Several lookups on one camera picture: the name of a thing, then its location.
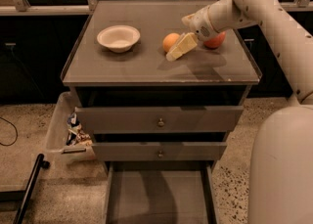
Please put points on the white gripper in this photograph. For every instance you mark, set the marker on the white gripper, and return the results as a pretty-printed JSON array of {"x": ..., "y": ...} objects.
[{"x": 201, "y": 25}]

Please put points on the white paper bowl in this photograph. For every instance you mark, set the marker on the white paper bowl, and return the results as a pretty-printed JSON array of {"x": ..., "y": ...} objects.
[{"x": 118, "y": 38}]

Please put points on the red apple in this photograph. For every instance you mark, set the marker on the red apple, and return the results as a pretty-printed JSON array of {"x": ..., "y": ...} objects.
[{"x": 215, "y": 42}]

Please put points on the grey open bottom drawer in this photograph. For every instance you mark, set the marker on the grey open bottom drawer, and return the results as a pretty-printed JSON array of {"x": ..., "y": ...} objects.
[{"x": 160, "y": 192}]

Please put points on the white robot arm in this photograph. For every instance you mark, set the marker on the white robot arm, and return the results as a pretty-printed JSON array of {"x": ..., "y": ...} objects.
[{"x": 281, "y": 163}]

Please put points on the grey top drawer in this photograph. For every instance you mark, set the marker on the grey top drawer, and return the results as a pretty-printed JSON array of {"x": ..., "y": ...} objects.
[{"x": 129, "y": 120}]

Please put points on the snack packets in bin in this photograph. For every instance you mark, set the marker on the snack packets in bin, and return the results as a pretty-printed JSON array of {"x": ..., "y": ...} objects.
[{"x": 76, "y": 135}]

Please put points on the grey drawer cabinet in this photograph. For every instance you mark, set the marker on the grey drawer cabinet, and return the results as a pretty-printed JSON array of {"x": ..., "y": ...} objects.
[{"x": 143, "y": 77}]

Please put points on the grey middle drawer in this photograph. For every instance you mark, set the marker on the grey middle drawer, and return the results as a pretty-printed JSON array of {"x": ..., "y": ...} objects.
[{"x": 153, "y": 151}]

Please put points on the orange fruit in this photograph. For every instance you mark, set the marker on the orange fruit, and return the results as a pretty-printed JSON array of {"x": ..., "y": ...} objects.
[{"x": 169, "y": 41}]

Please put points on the black metal stand leg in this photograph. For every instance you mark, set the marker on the black metal stand leg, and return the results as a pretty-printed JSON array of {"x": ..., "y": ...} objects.
[{"x": 22, "y": 197}]

